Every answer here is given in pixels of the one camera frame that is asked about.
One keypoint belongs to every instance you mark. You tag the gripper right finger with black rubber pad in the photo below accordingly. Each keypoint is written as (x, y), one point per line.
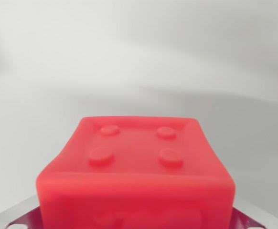
(251, 218)

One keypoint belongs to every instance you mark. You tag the gripper left finger with black rubber pad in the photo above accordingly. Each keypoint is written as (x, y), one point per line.
(19, 218)

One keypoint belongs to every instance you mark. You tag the red dice cube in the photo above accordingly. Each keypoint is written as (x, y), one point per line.
(134, 181)

